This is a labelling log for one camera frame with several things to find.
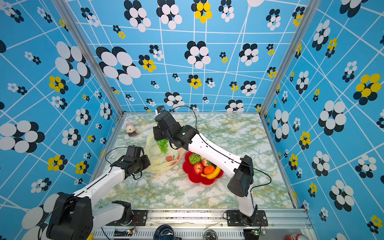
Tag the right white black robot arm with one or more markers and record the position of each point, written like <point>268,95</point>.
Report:
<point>239,169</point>

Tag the red can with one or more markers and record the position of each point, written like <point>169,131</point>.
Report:
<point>296,237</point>

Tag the fake yellow banana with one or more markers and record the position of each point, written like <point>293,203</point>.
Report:
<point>213,175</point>

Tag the aluminium corner post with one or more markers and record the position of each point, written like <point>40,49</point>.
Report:
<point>81,42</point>
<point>288,57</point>

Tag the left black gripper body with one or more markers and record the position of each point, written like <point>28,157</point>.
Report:
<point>141,164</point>

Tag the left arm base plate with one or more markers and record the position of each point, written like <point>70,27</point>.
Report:
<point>136,218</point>

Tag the fake red apple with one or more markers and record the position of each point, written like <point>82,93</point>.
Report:
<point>198,169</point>

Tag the fake green grapes bunch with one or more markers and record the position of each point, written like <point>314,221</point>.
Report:
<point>163,145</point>

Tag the left aluminium corner post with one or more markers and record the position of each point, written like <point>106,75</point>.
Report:
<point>81,42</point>

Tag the translucent yellowish plastic bag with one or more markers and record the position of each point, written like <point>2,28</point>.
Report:
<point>160,162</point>

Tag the right aluminium corner post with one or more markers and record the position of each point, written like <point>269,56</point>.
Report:
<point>288,57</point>

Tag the aluminium front rail frame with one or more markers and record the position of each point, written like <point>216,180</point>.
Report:
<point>191,224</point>

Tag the black round camera lens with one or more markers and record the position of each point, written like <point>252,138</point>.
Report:
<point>164,232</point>

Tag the red flower-shaped plate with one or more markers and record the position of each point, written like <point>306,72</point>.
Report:
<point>194,178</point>

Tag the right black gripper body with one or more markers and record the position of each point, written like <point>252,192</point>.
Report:
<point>160,134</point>

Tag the fake green custard apple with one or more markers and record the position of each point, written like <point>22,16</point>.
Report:
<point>195,159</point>

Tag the fake orange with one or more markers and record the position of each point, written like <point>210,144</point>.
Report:
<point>209,170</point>

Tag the fake red strawberry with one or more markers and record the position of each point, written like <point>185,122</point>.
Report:
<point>206,163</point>

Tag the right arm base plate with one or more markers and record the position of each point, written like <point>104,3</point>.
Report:
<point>246,218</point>

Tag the small pink roll object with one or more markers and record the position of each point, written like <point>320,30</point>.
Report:
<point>130,129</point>

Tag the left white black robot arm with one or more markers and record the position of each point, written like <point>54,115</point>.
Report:
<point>74,217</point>

